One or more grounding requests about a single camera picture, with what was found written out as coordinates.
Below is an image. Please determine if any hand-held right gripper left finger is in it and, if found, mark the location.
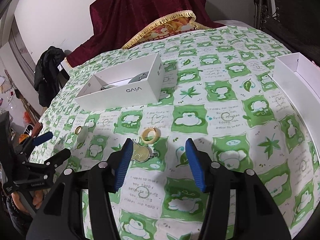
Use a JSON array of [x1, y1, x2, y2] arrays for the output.
[[26, 138, 134, 240]]

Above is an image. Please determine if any maroon velvet cloth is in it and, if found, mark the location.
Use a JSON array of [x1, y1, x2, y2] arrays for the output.
[[64, 0, 225, 68]]

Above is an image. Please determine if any person's left hand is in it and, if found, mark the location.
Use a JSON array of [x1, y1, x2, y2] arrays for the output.
[[10, 189, 46, 213]]

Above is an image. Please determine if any person's left forearm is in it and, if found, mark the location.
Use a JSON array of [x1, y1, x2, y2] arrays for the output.
[[5, 195, 34, 232]]

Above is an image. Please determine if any white cardboard box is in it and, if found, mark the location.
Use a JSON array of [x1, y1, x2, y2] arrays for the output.
[[74, 52, 165, 112]]

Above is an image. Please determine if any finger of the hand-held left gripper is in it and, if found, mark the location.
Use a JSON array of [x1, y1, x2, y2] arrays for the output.
[[29, 148, 72, 173], [19, 132, 54, 153]]

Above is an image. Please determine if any cream ring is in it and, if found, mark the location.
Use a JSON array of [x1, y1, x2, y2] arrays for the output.
[[141, 128, 161, 144]]

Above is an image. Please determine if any gold fringed floral cloth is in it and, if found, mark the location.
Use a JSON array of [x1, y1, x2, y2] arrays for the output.
[[122, 10, 215, 50]]

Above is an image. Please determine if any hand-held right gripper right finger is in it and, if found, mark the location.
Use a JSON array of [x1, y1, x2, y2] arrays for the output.
[[185, 137, 292, 240]]

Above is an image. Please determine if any green white printed tablecloth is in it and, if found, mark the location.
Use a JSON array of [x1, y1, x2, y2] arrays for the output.
[[29, 26, 320, 240]]

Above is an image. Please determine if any pale jade pendant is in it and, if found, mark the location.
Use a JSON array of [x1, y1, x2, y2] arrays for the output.
[[78, 126, 90, 141]]

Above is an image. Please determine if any black jacket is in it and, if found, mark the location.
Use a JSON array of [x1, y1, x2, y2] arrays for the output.
[[34, 46, 70, 108]]

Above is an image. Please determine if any white box lid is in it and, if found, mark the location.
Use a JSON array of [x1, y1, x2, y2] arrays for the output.
[[269, 52, 320, 160]]

